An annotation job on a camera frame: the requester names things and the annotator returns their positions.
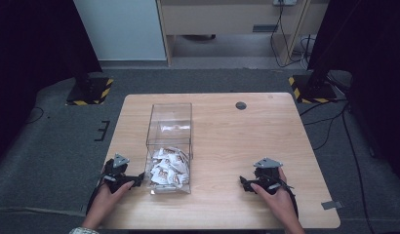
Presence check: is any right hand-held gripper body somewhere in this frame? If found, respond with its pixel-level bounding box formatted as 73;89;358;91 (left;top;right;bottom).
251;157;295;196

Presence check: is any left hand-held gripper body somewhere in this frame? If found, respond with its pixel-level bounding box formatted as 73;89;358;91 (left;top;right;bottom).
101;153;138;195

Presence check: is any pile of white sachets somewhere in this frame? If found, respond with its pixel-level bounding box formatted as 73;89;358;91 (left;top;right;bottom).
148;146;191;191

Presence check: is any clear plastic box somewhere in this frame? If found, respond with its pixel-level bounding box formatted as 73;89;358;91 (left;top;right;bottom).
144;102;193;196

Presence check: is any person's right hand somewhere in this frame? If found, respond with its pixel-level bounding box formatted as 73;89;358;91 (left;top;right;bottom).
250;168;299;227

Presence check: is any person's left hand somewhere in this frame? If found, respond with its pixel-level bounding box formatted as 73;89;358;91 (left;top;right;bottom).
88;180;136;222

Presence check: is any grey tape piece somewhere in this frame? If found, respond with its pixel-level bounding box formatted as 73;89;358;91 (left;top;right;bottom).
320;200;345;211

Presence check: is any black striped stand base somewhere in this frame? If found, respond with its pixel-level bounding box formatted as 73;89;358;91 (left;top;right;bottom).
288;74;339;104
65;76;115;106

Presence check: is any dark curtain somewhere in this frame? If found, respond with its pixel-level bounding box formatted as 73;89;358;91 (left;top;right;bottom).
0;0;103;170
306;0;400;178

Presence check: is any white cabinet panel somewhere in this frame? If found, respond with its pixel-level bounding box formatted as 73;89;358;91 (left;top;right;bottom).
73;0;167;61

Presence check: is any light wooden desk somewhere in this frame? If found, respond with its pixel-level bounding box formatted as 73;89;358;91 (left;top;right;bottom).
155;0;331;67

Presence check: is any white power strip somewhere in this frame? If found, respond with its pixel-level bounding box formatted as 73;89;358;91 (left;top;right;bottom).
272;0;299;7

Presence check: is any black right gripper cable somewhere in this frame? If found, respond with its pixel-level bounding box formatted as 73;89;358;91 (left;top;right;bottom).
268;175;300;219

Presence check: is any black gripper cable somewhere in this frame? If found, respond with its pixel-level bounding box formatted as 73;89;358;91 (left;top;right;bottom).
268;175;300;219
86;179;107;216

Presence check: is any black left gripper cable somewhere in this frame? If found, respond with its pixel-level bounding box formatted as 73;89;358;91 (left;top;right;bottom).
86;179;107;216

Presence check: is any black floor cable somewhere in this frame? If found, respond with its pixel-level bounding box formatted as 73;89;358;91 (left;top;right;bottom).
340;103;377;234
24;106;45;125
299;98;350;152

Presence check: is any black stand post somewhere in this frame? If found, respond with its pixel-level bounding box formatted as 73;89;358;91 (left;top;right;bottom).
74;48;95;86
309;38;336;89

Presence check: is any black power cable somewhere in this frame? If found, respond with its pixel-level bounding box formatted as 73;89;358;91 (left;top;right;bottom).
269;3;307;69

